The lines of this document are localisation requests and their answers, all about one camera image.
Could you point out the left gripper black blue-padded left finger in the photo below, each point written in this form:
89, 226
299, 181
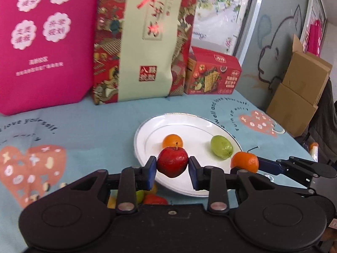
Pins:
132, 180

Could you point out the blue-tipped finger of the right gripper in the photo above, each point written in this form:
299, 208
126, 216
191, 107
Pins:
295, 166

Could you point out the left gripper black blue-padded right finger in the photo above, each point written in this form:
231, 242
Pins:
213, 180

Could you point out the large green guava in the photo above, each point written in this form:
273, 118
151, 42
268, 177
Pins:
139, 196

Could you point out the red pomegranate-like fruit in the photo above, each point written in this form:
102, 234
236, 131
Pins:
152, 199

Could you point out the orange tangerine with stem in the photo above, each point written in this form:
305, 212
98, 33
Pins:
245, 161

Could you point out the red apple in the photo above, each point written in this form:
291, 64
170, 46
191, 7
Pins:
172, 161

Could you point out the light green plum fruit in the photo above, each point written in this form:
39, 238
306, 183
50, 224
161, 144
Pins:
221, 147

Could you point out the white oval plate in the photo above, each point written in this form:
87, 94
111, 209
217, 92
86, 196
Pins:
195, 132

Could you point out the lower cardboard box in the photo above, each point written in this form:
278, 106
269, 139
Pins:
291, 111

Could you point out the cardboard box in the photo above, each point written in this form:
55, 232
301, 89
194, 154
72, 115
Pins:
291, 111
307, 73

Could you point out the orange tangerine on plate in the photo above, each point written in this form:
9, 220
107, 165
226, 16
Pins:
172, 140

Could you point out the upper cardboard box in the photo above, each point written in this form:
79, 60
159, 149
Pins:
307, 73

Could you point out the light blue printed tablecloth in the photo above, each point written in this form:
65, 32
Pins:
43, 150

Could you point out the red cracker box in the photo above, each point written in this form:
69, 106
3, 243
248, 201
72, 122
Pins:
210, 72

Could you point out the red patterned gift bag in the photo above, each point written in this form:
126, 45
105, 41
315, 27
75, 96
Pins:
141, 49

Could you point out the white framed window door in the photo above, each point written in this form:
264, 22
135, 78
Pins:
219, 24

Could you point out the magenta fabric bag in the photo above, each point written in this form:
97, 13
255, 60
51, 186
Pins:
46, 53

